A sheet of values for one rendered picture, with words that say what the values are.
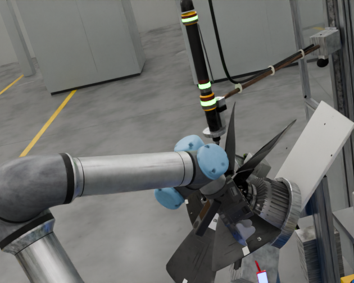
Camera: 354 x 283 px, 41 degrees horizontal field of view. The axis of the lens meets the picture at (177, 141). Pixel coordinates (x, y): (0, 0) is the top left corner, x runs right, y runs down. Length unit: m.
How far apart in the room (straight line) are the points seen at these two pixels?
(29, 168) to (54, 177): 0.05
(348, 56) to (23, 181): 1.38
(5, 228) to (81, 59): 7.94
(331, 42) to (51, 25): 7.35
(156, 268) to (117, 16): 5.86
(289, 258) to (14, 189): 2.55
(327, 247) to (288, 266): 1.30
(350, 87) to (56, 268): 1.37
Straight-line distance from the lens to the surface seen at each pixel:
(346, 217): 2.02
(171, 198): 1.10
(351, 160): 2.10
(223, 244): 1.42
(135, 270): 3.45
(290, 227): 1.61
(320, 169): 1.62
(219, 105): 1.42
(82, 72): 8.87
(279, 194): 1.64
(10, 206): 0.88
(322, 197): 1.75
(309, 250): 1.97
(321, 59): 1.84
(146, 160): 0.94
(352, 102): 1.98
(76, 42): 8.77
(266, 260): 1.62
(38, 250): 0.95
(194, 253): 1.67
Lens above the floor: 2.00
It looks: 22 degrees down
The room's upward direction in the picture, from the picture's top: 14 degrees counter-clockwise
